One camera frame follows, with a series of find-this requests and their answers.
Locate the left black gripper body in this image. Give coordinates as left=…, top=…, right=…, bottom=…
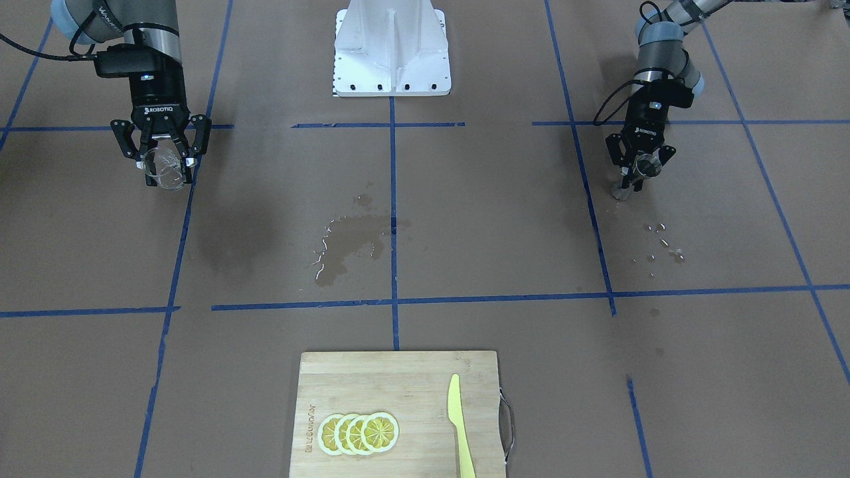
left=623, top=93, right=671, bottom=155

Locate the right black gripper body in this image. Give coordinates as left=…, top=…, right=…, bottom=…
left=130, top=70, right=189, bottom=136

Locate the steel double jigger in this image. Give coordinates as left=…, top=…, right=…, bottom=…
left=612, top=154, right=639, bottom=200

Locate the clear glass cup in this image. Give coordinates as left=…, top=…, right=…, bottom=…
left=142, top=147, right=186, bottom=191

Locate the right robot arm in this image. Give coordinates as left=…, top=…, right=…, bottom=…
left=51, top=1, right=211, bottom=191

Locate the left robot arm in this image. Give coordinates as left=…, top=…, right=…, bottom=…
left=605, top=1, right=729, bottom=200

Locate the yellow plastic knife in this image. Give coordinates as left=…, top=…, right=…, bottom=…
left=447, top=373, right=476, bottom=477

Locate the bamboo cutting board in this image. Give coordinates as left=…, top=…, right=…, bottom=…
left=289, top=351, right=507, bottom=477

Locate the front lemon slice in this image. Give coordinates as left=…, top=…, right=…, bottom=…
left=361, top=412, right=400, bottom=453

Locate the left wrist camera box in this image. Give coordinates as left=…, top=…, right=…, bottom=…
left=647, top=78, right=695, bottom=109

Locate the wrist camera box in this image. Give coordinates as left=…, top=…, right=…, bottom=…
left=94, top=44, right=180, bottom=78
left=647, top=78, right=695, bottom=109

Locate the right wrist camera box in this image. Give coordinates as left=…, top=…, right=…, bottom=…
left=94, top=44, right=180, bottom=78

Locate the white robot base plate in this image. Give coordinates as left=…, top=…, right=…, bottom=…
left=332, top=1, right=452, bottom=98

